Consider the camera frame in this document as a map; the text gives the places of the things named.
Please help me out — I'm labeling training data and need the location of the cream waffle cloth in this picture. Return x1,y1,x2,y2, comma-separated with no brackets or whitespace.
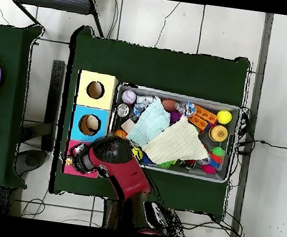
140,111,214,171

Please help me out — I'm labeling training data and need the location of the toy burger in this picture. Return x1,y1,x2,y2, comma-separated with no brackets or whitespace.
207,123,230,144

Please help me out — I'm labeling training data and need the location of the white baseball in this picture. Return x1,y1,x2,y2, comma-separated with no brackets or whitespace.
120,88,138,106

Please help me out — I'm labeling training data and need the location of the wooden box with three holes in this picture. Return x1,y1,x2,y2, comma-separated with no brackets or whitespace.
61,69,121,180

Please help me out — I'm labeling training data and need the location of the plain yellow ball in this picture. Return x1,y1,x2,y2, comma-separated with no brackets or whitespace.
215,109,233,126

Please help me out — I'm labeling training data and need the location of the grey rounded floor base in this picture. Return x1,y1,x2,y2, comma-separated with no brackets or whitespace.
12,147,48,180

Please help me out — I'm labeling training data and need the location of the mint green waffle cloth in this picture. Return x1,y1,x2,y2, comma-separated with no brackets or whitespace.
124,94,174,151

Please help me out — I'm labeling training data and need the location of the dark green table cloth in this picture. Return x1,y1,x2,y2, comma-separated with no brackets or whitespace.
0,20,48,190
49,24,253,222

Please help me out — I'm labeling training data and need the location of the silver mesh bin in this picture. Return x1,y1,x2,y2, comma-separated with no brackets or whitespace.
102,81,244,185

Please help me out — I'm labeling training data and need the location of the black cable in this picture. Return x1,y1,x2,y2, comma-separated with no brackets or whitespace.
236,136,287,156

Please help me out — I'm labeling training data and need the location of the small orange basketball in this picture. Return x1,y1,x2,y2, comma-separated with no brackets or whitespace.
114,128,129,139

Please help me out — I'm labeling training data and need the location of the orange plastic toy tray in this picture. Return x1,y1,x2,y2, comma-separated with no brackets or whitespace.
185,103,220,133

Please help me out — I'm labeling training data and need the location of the yellow smiley ball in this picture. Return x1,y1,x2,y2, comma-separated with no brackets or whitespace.
130,146,145,161

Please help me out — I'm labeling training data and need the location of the crushed bottle with blue label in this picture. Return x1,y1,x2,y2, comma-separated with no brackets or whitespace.
174,99,197,118

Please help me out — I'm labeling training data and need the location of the black speckled bar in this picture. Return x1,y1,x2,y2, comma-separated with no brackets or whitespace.
40,59,66,153

